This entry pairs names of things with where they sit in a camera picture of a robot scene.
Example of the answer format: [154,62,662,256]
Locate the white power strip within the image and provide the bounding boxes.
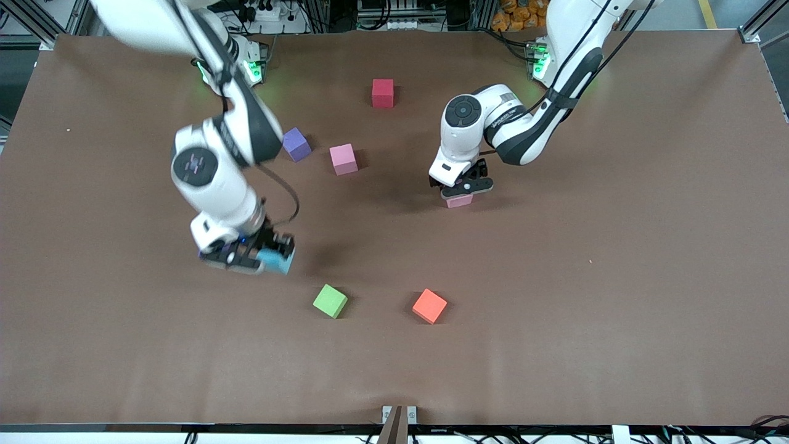
[237,0,290,22]
[379,17,432,31]

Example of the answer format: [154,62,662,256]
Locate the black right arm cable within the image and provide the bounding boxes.
[170,0,301,228]

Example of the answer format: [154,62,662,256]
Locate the red foam cube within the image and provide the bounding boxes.
[372,78,395,109]

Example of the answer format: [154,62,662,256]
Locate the green foam cube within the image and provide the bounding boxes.
[313,284,349,319]

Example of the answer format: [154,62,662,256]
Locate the aluminium frame corner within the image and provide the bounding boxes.
[738,0,789,121]
[0,0,87,51]

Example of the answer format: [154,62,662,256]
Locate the orange foam cube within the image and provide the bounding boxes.
[412,288,448,325]

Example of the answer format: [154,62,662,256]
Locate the metal table edge bracket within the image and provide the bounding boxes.
[382,405,418,425]

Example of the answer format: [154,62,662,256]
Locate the pile of orange objects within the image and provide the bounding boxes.
[491,0,549,33]

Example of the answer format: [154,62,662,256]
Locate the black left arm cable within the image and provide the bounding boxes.
[484,0,657,155]

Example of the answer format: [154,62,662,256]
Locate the black cable bundle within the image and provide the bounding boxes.
[653,414,789,444]

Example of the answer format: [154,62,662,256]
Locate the purple foam cube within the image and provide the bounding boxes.
[282,127,312,163]

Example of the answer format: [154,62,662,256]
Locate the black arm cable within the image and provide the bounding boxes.
[484,0,657,155]
[170,0,301,228]

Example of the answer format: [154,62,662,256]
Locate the cyan foam cube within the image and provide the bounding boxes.
[255,247,296,276]

